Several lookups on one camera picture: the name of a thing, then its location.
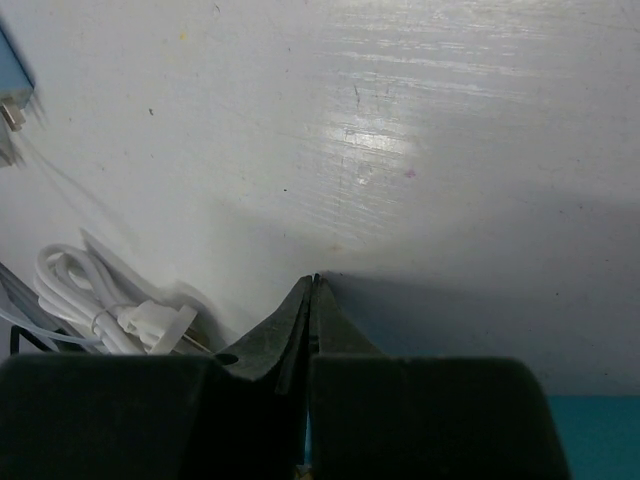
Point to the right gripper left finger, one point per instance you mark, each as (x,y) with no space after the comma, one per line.
(236,414)

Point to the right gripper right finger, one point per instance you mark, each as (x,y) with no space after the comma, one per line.
(376,416)

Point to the teal power strip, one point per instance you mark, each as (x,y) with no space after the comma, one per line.
(600,435)

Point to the light blue USB charger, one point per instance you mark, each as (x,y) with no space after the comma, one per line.
(17,85)

